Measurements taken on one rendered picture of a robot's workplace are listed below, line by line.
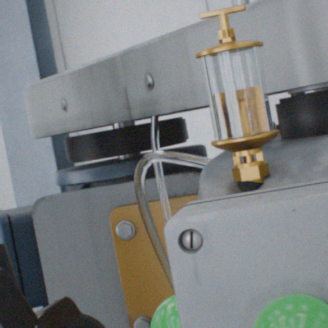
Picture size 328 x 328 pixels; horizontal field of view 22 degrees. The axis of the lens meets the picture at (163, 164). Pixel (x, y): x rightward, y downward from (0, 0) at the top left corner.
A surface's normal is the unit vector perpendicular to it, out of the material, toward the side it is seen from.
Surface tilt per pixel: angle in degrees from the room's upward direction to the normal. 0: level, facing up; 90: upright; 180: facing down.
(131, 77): 90
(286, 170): 29
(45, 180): 90
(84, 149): 90
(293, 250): 90
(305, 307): 41
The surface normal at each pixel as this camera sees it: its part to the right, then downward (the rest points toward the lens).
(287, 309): -0.33, -0.72
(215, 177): -0.23, -0.87
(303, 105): -0.76, 0.17
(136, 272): -0.17, 0.08
